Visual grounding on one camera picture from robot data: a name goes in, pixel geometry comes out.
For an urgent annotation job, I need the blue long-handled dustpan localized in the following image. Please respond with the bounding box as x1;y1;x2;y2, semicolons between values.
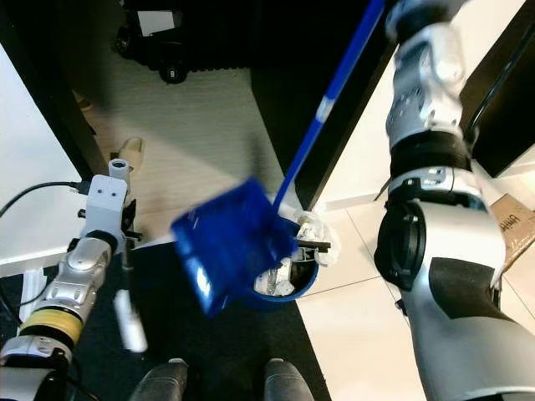
170;0;387;318

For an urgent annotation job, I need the white floor trim strip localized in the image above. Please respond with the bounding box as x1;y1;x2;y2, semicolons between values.
8;267;44;335

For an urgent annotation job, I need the black floor mat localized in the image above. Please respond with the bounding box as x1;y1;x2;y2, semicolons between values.
0;242;331;401

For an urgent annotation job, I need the grey left robot foot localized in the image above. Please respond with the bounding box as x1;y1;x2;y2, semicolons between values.
130;358;190;401

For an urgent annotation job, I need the grey robot foot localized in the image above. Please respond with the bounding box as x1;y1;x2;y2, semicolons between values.
262;358;320;401
130;358;190;401

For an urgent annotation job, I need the blue round waste bin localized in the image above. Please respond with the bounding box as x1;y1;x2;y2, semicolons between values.
251;238;320;312

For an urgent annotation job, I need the black wheeled base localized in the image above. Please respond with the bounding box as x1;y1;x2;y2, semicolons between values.
115;0;256;84

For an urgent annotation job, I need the white paper sheet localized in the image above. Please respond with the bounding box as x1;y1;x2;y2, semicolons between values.
136;8;176;36

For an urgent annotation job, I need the black tall cabinet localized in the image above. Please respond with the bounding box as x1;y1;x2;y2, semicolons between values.
249;0;395;211

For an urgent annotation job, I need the grey right robot foot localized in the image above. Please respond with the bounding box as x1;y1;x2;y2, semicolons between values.
262;358;320;401

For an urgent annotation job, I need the brown cardboard box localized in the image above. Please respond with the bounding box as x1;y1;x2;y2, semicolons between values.
487;190;535;272

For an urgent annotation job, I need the dark low furniture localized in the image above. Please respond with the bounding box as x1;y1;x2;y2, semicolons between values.
458;0;535;178

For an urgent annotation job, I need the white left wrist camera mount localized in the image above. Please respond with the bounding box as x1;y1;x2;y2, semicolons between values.
84;159;132;239

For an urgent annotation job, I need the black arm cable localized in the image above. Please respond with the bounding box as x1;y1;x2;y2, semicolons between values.
0;180;91;198

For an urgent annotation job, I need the white cable tag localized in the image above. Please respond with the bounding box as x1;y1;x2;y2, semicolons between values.
115;288;149;353

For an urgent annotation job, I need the black door frame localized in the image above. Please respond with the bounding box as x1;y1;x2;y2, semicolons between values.
0;0;111;180

